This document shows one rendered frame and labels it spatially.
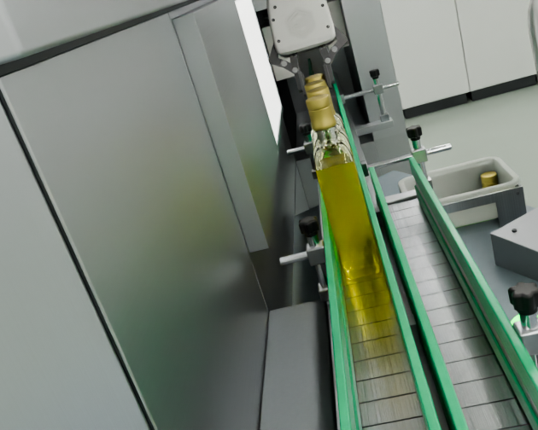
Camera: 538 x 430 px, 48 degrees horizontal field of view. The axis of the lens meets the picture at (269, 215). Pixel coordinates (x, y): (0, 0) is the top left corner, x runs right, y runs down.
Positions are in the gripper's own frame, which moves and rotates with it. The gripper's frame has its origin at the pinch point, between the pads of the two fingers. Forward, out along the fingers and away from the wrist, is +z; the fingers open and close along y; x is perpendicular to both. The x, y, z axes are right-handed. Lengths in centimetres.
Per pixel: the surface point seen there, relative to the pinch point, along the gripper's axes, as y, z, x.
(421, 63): 72, -22, 373
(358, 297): -1.4, 33.0, -17.5
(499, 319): 13, 31, -43
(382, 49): 20, -11, 92
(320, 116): -0.2, 6.4, -17.9
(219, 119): -13.1, 3.3, -23.3
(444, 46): 90, -30, 371
